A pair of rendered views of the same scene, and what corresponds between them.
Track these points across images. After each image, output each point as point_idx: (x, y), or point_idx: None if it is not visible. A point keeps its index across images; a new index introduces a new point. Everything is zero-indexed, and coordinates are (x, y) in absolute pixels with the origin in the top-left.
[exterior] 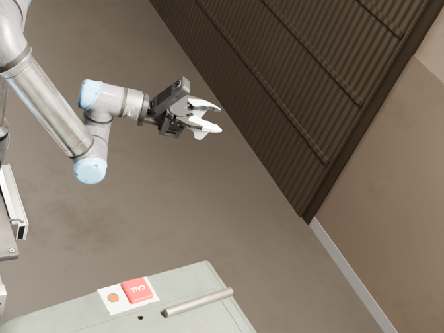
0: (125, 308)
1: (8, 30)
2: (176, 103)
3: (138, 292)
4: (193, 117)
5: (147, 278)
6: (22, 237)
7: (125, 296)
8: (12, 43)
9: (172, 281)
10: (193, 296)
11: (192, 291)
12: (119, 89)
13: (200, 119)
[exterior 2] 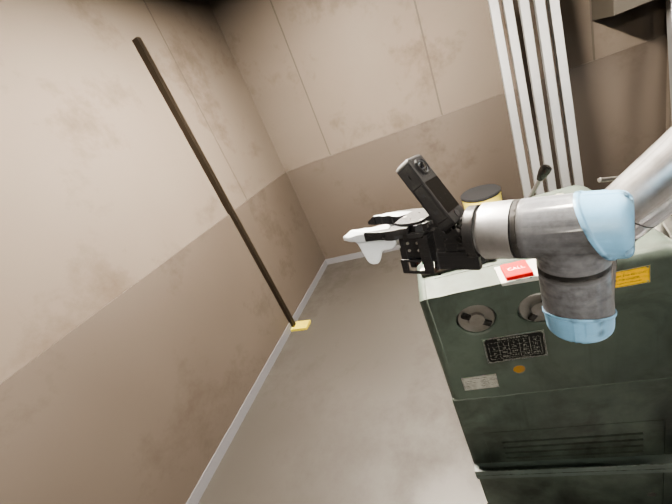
0: (533, 259)
1: None
2: (417, 216)
3: (516, 265)
4: (401, 214)
5: (501, 281)
6: None
7: (531, 267)
8: None
9: (473, 281)
10: (458, 271)
11: (456, 275)
12: (531, 199)
13: (392, 215)
